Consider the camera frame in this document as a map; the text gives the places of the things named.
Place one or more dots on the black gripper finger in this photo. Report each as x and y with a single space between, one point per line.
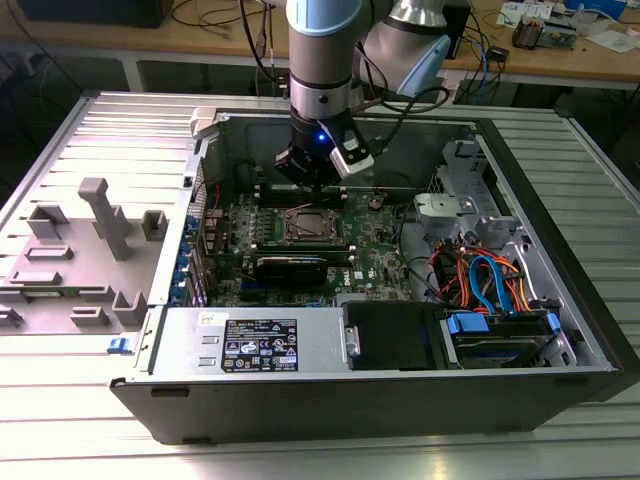
319 195

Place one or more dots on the thin metal locking lever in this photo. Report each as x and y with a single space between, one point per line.
305 230
300 205

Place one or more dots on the silver CPU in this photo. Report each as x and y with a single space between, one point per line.
312 224

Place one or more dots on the silver pale blue robot arm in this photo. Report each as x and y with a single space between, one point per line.
320 55

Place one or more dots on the black RAM slot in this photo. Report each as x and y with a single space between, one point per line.
280 188
280 196

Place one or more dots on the blue expansion slot clips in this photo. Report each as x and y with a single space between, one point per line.
182 255

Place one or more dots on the round coin battery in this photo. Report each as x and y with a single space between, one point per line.
376 203

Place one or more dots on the green RAM stick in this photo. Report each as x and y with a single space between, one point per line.
340 256

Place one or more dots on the green motherboard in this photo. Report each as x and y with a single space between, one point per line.
370 250

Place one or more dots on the black graphics card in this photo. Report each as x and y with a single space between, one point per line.
290 271

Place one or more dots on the silver bay latch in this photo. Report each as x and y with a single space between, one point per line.
351 341

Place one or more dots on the silver metal drive cage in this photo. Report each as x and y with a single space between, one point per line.
475 210

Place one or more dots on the black drive bay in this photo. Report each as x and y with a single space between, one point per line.
390 335

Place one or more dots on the black power supply label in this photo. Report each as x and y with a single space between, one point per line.
260 345

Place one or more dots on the small white sticker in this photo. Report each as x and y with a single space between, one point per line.
207 318

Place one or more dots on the tall black box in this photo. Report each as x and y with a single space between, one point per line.
457 30

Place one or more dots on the hard disk in blue carrier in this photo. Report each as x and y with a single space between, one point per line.
467 325

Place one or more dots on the silver power supply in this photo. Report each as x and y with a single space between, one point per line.
190 345

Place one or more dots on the black open PC case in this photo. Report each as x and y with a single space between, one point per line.
300 405

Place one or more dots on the small black box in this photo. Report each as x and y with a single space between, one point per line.
498 54

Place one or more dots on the small blue clip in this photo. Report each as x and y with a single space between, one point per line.
120 345

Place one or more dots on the black monitor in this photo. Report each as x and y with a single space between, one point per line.
95 12

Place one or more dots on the wooden desk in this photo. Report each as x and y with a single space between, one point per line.
550 65

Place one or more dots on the printed paper cards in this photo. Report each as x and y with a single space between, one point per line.
525 12

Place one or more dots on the grey parts rack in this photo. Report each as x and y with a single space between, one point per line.
75 280

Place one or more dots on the white papers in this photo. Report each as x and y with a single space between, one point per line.
612 41

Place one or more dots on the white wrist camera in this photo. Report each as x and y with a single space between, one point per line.
352 152

